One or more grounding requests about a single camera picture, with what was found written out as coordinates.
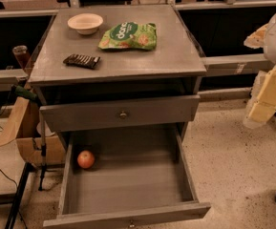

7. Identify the open grey middle drawer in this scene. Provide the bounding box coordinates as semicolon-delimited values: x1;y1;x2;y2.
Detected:
43;124;210;229

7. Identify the dark striped snack bar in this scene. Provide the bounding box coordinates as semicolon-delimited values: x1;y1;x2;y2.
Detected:
63;53;99;70

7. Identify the closed grey top drawer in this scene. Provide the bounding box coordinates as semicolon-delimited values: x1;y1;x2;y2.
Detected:
40;95;200;132

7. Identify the brown cardboard box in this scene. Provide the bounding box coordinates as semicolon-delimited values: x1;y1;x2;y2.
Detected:
0;97;65;165

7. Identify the grey wooden drawer cabinet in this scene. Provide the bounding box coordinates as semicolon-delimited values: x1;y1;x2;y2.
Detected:
29;5;206;143

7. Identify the green handled tool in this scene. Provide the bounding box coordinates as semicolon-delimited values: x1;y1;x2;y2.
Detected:
11;85;38;102

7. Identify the brown plastic cup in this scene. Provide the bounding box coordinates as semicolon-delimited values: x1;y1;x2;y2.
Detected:
12;45;31;69

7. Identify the black tripod stand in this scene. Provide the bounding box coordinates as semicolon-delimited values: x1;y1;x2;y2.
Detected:
5;114;47;229

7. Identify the red apple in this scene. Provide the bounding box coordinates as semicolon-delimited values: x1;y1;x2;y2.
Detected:
77;150;95;169

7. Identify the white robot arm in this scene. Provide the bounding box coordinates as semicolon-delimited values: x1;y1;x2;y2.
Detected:
244;13;276;129

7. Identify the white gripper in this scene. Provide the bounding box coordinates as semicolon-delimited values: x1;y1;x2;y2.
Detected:
243;65;276;129

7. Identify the green snack bag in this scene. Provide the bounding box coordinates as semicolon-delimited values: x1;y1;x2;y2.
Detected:
98;22;157;51

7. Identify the white bowl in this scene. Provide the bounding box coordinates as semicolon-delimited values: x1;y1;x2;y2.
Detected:
68;13;103;35

